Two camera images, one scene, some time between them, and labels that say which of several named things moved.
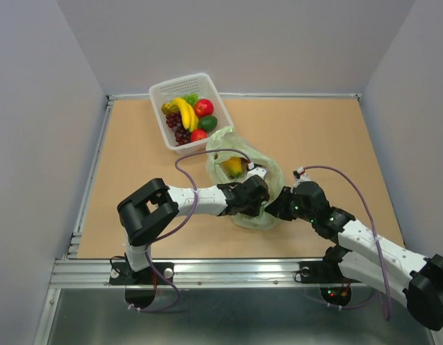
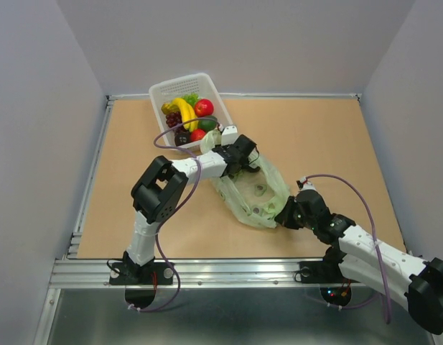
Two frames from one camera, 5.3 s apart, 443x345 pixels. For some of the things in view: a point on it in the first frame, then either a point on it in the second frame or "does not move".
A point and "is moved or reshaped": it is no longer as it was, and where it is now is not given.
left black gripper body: x=251 y=208 -> x=244 y=162
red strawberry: x=197 y=134 does not move
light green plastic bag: x=258 y=164 is moved or reshaped
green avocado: x=207 y=123 does not move
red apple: x=203 y=107 does not move
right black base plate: x=322 y=272 does not move
